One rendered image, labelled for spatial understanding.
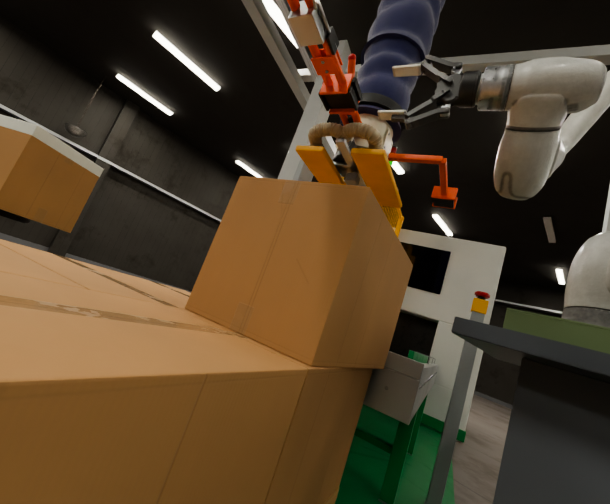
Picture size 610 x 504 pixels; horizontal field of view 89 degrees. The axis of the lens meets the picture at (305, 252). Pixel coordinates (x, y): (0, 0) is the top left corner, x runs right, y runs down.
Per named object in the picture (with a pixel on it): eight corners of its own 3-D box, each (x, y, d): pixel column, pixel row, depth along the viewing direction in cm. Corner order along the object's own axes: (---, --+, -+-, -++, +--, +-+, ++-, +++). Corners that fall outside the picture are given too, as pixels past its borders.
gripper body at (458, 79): (485, 59, 67) (439, 63, 71) (476, 92, 65) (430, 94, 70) (482, 86, 73) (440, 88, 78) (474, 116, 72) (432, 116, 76)
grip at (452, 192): (432, 206, 126) (435, 195, 127) (454, 209, 122) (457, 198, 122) (430, 197, 119) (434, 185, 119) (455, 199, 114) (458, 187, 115)
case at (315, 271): (293, 332, 131) (323, 246, 139) (383, 369, 110) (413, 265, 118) (183, 308, 81) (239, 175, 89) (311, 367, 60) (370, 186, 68)
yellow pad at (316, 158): (330, 199, 127) (334, 188, 127) (353, 202, 122) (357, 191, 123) (294, 150, 97) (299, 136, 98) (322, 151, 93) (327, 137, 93)
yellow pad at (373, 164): (375, 205, 117) (378, 193, 118) (401, 209, 113) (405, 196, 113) (349, 153, 88) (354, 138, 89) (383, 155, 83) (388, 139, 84)
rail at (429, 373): (428, 382, 309) (433, 363, 313) (434, 384, 307) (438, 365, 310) (395, 415, 110) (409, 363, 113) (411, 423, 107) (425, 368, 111)
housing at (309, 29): (299, 47, 72) (305, 32, 72) (325, 44, 68) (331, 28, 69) (285, 18, 66) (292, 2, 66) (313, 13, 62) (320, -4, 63)
